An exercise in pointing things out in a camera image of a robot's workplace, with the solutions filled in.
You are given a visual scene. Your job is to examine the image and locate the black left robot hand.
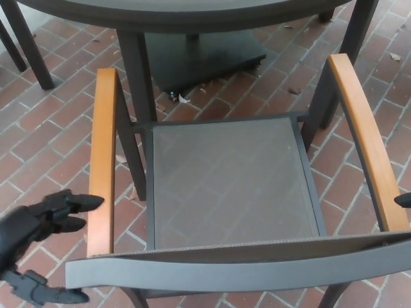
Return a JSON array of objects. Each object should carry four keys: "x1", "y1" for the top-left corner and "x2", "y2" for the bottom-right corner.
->
[{"x1": 0, "y1": 189, "x2": 105, "y2": 305}]

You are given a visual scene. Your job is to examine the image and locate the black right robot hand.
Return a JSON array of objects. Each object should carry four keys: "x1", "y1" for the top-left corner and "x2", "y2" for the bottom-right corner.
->
[{"x1": 394, "y1": 192, "x2": 411, "y2": 208}]

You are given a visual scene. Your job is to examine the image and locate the dark chair with wooden armrests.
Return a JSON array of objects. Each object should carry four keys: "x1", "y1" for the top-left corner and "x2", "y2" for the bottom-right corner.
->
[{"x1": 65, "y1": 53, "x2": 411, "y2": 308}]

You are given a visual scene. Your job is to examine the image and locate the dark neighbouring chair legs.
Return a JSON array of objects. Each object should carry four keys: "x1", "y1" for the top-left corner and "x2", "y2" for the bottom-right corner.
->
[{"x1": 0, "y1": 19, "x2": 28, "y2": 73}]

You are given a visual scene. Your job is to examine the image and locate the black square umbrella base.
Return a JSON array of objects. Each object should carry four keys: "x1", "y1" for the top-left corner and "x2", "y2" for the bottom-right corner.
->
[{"x1": 144, "y1": 30, "x2": 268, "y2": 98}]

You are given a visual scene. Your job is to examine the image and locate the round dark patio table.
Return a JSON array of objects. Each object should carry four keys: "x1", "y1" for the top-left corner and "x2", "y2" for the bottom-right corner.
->
[{"x1": 3, "y1": 0, "x2": 381, "y2": 130}]

